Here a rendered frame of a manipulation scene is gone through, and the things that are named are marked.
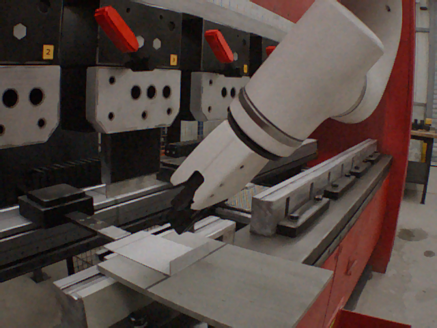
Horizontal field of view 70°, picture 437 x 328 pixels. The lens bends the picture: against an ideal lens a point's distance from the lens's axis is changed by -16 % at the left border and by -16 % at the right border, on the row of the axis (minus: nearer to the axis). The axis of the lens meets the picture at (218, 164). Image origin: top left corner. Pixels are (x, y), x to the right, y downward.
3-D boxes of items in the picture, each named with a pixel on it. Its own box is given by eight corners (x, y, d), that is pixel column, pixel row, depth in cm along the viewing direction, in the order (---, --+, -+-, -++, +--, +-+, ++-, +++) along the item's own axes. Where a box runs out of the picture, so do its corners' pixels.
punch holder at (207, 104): (200, 122, 56) (205, 17, 52) (159, 119, 60) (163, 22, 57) (248, 118, 68) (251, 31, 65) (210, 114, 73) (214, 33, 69)
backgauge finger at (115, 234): (95, 259, 50) (91, 227, 49) (19, 214, 64) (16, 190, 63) (149, 236, 60) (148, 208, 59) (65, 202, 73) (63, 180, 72)
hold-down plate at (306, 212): (294, 238, 89) (296, 227, 88) (275, 234, 92) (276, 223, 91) (329, 207, 114) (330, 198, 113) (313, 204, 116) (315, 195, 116)
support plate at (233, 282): (276, 350, 31) (278, 343, 31) (97, 270, 45) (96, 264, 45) (332, 277, 46) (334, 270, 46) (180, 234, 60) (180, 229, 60)
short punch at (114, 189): (110, 200, 47) (109, 128, 45) (102, 197, 48) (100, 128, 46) (160, 186, 56) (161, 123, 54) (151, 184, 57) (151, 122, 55)
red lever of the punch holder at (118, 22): (115, 1, 33) (160, 63, 41) (91, 7, 35) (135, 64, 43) (104, 12, 33) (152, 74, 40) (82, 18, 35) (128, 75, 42)
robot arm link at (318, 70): (285, 96, 43) (231, 75, 37) (354, 17, 37) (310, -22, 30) (322, 147, 39) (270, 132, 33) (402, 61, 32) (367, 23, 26)
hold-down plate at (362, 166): (359, 178, 155) (360, 171, 154) (348, 176, 157) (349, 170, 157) (370, 167, 179) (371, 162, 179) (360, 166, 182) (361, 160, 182)
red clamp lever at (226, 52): (221, 26, 50) (245, 72, 57) (198, 28, 52) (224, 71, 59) (216, 34, 49) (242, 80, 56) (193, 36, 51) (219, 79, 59)
